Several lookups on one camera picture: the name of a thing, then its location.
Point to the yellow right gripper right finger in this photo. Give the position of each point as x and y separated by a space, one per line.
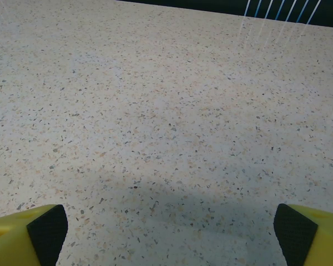
316 238

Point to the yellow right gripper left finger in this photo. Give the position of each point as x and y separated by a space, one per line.
14 238

